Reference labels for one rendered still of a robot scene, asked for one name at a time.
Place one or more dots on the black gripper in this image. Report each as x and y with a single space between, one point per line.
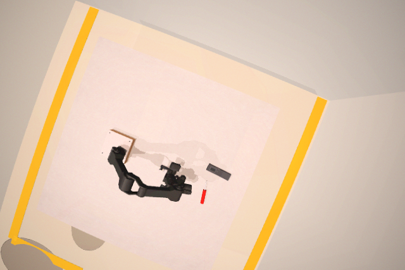
170 173

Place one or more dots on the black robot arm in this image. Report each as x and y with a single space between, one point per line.
173 191

